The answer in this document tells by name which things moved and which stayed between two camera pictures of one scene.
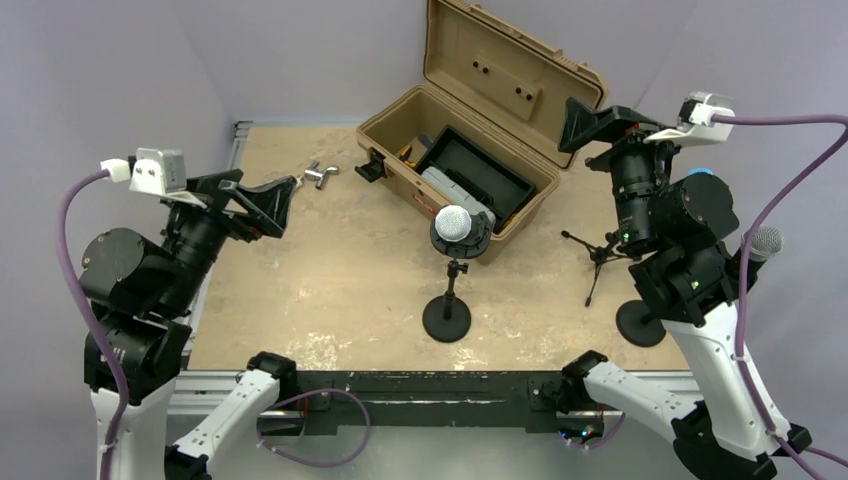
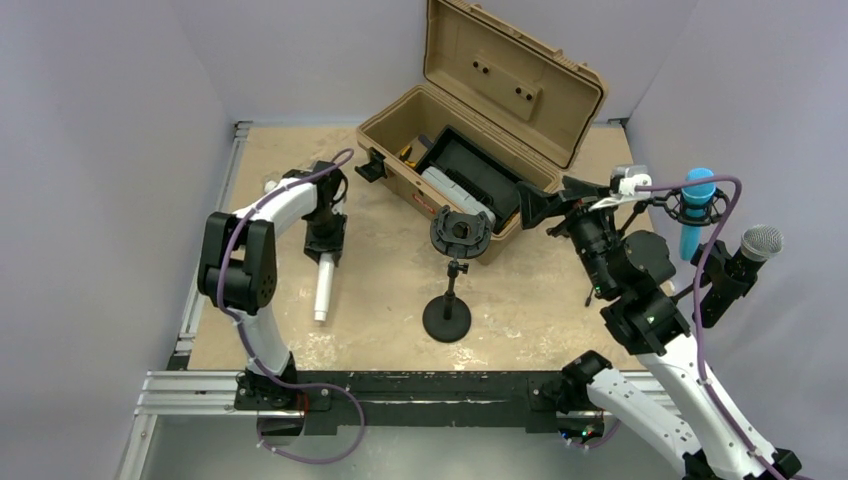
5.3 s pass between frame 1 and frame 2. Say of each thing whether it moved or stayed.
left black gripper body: moved
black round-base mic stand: stayed
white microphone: moved
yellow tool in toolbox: stayed
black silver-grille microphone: stayed
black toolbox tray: stayed
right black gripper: moved
